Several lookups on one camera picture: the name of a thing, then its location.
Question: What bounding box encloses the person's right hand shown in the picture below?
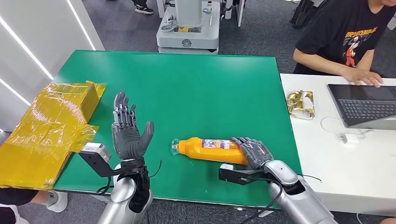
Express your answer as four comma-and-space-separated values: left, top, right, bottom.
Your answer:
340, 67, 384, 88

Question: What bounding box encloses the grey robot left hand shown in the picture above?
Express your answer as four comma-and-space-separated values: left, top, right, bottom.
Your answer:
111, 91, 155, 161

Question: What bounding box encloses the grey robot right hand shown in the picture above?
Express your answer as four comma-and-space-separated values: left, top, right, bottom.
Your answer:
230, 137, 275, 171

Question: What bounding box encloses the orange bottle with clear cap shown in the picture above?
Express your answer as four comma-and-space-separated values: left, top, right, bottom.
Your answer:
171, 137, 249, 166

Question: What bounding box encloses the dark grey laptop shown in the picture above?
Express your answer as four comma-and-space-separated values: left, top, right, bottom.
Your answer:
326, 83, 396, 131

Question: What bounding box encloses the seated person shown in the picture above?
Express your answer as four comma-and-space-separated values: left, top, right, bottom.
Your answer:
292, 0, 396, 88

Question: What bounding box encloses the white power adapter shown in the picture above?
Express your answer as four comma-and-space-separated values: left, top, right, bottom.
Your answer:
339, 132, 360, 145

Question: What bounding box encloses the crumpled gold wrapper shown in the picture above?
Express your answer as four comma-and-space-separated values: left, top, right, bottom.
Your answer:
286, 90, 316, 120

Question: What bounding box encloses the yellow taped cardboard box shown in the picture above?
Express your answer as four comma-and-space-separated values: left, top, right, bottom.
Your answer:
0, 81, 106, 190

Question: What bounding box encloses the black chair base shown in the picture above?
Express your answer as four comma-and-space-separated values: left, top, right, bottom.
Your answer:
289, 0, 324, 29

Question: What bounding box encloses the white desk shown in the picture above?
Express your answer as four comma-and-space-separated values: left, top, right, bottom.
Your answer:
280, 73, 396, 217

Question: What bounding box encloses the white furniture leg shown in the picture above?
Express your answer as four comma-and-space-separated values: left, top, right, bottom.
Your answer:
224, 0, 246, 28

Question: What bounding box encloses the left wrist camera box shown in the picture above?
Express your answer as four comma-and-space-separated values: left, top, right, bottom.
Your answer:
78, 142, 121, 178

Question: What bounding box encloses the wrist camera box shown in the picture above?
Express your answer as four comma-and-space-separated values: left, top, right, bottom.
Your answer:
218, 164, 267, 186
78, 142, 121, 178

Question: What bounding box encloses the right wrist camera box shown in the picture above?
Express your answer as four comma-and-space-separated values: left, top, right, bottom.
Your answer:
218, 164, 267, 186

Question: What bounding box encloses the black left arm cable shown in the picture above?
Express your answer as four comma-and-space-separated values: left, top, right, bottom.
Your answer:
96, 176, 114, 196

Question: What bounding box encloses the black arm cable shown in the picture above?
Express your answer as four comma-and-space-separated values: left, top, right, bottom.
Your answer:
96, 176, 114, 196
241, 175, 284, 224

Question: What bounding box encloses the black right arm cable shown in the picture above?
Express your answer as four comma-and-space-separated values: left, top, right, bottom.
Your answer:
241, 175, 284, 224

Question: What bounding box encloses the thin white cable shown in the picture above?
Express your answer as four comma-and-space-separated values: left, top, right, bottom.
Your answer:
319, 116, 374, 140

